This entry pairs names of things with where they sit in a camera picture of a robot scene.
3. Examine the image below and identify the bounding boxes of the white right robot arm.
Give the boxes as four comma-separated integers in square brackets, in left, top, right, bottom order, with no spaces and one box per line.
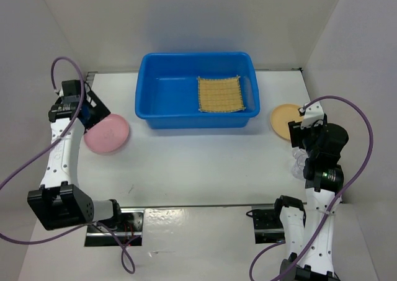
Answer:
[272,120,349,280]

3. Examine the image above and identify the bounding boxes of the pink plastic plate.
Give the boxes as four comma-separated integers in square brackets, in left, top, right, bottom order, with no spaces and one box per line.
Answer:
[83,114,130,154]

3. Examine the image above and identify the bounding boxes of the blue plastic bin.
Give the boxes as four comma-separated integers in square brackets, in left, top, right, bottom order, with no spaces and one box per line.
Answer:
[135,52,261,129]

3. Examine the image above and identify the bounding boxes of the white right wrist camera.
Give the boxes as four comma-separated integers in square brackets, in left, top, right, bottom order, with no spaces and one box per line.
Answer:
[298,102,324,129]

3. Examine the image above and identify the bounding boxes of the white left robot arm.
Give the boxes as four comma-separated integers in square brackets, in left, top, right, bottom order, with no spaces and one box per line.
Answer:
[27,80,123,231]

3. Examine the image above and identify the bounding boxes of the clear plastic cup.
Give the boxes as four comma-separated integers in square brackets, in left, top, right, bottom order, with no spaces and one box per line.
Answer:
[292,148,308,181]

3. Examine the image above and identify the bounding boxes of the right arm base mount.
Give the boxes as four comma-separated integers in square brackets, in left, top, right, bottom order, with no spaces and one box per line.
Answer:
[246,205,285,244]

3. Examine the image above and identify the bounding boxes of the yellow plastic plate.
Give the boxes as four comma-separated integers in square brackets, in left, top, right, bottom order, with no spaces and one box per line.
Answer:
[270,104,303,141]

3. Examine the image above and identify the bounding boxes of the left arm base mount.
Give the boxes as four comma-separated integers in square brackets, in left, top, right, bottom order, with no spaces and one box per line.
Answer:
[84,208,145,247]

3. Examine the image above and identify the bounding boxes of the woven bamboo mat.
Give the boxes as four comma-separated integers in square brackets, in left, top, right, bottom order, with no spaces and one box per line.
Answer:
[197,76,246,113]

